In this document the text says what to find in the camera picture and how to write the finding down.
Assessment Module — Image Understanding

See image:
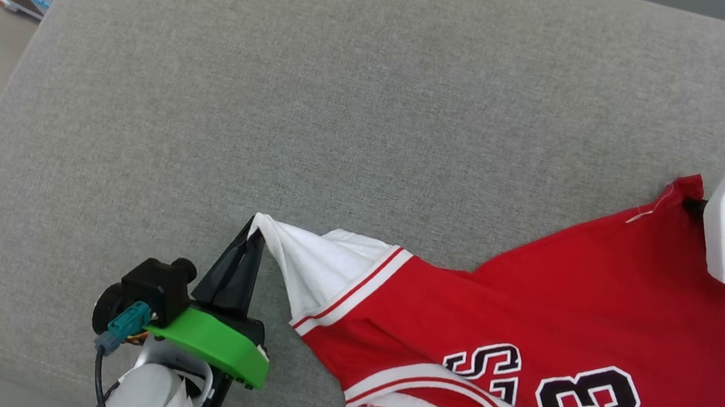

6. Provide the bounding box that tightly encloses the red white basketball jersey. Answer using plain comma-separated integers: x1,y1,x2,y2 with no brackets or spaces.
229,124,725,407

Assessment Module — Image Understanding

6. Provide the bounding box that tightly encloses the teal left camera cable plug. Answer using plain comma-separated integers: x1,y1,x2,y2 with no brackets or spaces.
86,296,154,407

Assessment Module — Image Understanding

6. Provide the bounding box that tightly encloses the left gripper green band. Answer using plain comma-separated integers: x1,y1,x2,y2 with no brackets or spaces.
138,205,287,392

